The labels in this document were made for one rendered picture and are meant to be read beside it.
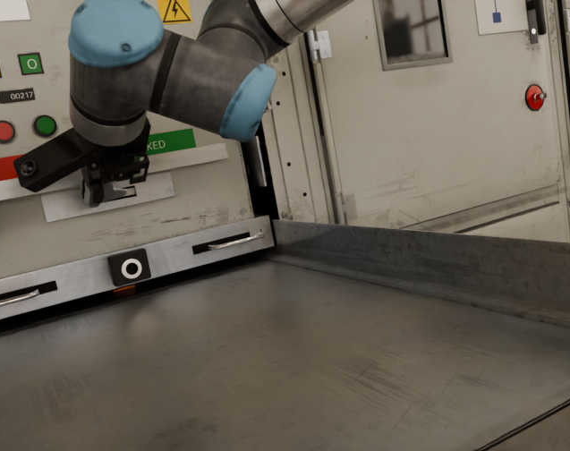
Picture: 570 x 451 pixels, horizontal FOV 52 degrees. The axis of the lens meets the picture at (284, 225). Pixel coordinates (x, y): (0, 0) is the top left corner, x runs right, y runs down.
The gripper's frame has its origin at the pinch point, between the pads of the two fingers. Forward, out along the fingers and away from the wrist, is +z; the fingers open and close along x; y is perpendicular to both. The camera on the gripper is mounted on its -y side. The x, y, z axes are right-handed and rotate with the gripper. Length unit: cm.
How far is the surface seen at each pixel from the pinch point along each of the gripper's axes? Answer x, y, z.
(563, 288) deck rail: -41, 32, -41
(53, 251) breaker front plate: -3.4, -5.8, 8.1
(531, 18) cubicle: 17, 102, -11
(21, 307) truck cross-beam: -10.2, -12.2, 10.7
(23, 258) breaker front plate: -3.4, -10.2, 8.2
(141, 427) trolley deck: -37.9, -6.5, -31.4
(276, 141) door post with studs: 3.8, 34.4, -0.6
